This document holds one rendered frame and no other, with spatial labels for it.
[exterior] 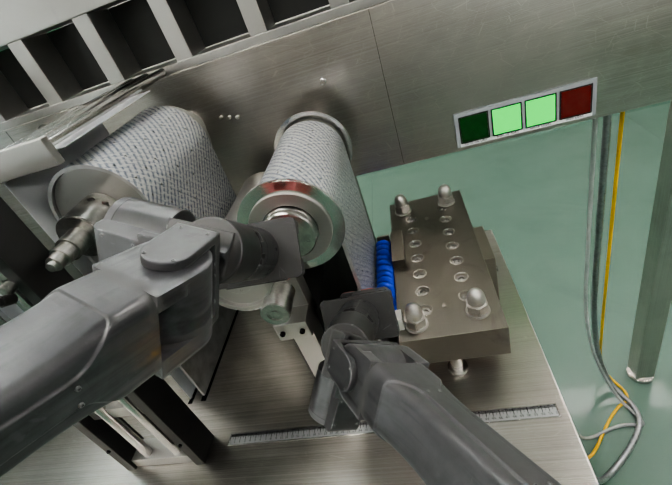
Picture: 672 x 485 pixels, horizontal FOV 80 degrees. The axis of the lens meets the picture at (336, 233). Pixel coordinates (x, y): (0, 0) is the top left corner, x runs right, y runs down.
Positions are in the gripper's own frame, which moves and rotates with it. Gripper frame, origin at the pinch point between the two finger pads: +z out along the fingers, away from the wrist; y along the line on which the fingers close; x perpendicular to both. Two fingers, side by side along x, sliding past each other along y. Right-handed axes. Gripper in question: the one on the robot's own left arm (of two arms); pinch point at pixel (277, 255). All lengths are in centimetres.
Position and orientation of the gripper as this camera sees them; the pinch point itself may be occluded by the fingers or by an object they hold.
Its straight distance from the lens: 52.9
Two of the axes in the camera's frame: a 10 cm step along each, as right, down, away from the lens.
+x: -1.6, -9.8, 1.0
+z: 1.4, 0.8, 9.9
